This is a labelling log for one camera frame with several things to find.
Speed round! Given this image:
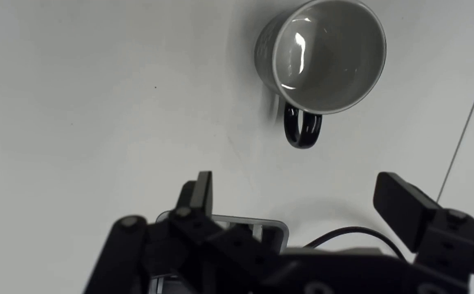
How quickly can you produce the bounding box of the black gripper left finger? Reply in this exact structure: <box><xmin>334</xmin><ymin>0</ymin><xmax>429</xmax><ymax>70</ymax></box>
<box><xmin>84</xmin><ymin>170</ymin><xmax>234</xmax><ymax>294</ymax></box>

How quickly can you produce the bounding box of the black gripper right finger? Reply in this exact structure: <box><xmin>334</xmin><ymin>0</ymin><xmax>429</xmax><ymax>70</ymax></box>
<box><xmin>373</xmin><ymin>171</ymin><xmax>474</xmax><ymax>286</ymax></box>

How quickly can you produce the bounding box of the dark grey mug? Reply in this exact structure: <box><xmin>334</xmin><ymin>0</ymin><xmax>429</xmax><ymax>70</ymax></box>
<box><xmin>254</xmin><ymin>0</ymin><xmax>390</xmax><ymax>150</ymax></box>

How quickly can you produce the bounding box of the black looping socket cable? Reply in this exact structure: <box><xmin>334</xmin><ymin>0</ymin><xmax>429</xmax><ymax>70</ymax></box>
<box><xmin>305</xmin><ymin>225</ymin><xmax>408</xmax><ymax>261</ymax></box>

